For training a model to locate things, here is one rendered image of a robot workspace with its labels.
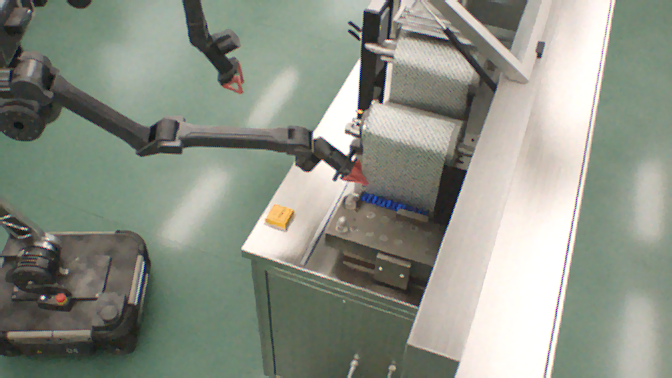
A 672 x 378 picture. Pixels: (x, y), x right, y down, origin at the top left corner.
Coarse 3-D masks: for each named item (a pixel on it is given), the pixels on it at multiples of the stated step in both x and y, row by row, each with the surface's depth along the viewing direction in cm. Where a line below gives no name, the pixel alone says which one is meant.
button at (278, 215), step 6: (276, 204) 210; (270, 210) 208; (276, 210) 208; (282, 210) 208; (288, 210) 208; (270, 216) 206; (276, 216) 206; (282, 216) 206; (288, 216) 206; (270, 222) 206; (276, 222) 205; (282, 222) 204
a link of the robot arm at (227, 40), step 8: (208, 32) 218; (216, 32) 217; (224, 32) 214; (232, 32) 216; (192, 40) 212; (200, 40) 212; (208, 40) 216; (216, 40) 214; (224, 40) 215; (232, 40) 214; (200, 48) 214; (208, 48) 214; (224, 48) 216; (232, 48) 216
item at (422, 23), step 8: (400, 8) 193; (408, 8) 193; (400, 16) 191; (408, 16) 191; (416, 16) 190; (424, 16) 193; (440, 16) 191; (408, 24) 188; (416, 24) 188; (424, 24) 189; (432, 24) 190; (448, 24) 188; (424, 32) 188; (432, 32) 188; (440, 32) 186; (456, 32) 185; (464, 40) 186
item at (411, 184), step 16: (368, 160) 190; (384, 160) 187; (400, 160) 185; (368, 176) 194; (384, 176) 192; (400, 176) 190; (416, 176) 187; (432, 176) 185; (368, 192) 199; (384, 192) 197; (400, 192) 194; (416, 192) 192; (432, 192) 189; (432, 208) 194
